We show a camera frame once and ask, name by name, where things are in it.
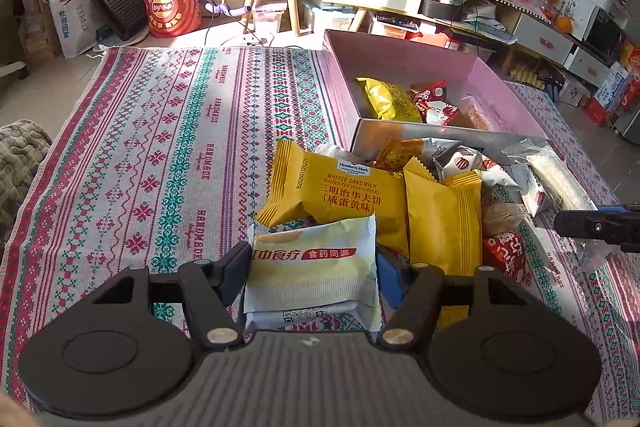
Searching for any glossy yellow snack packet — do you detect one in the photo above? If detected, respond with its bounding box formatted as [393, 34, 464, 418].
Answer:
[356, 77, 422, 122]

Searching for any clear white bar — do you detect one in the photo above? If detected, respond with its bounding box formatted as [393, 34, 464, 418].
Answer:
[502, 138, 597, 210]

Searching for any plain yellow snack packet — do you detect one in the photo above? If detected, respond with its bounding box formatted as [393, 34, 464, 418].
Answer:
[401, 157, 484, 331]

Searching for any small red snack packet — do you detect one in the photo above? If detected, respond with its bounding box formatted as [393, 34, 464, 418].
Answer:
[410, 80, 459, 126]

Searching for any patterned woven floor mat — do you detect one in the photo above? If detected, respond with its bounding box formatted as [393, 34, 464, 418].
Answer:
[1, 48, 639, 423]

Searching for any brown cake packet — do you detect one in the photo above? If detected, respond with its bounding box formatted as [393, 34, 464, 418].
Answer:
[482, 202, 528, 236]

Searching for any grey knitted blanket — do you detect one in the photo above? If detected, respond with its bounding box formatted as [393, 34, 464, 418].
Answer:
[0, 119, 52, 251]

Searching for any white green snack packet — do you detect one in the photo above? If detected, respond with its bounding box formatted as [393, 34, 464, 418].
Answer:
[243, 216, 383, 333]

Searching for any black mesh basket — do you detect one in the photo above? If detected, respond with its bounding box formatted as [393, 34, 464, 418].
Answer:
[92, 0, 148, 41]

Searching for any pink silver cardboard box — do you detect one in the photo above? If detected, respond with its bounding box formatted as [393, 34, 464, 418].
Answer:
[319, 30, 547, 164]

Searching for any orange gold snack bar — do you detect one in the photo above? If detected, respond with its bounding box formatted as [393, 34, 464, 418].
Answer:
[371, 139, 424, 172]

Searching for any white pecan snack packet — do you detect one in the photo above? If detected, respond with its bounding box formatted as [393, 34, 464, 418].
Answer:
[433, 145, 518, 188]

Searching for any yellow waffle sandwich packet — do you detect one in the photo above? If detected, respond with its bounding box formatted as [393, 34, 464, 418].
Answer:
[256, 140, 409, 257]

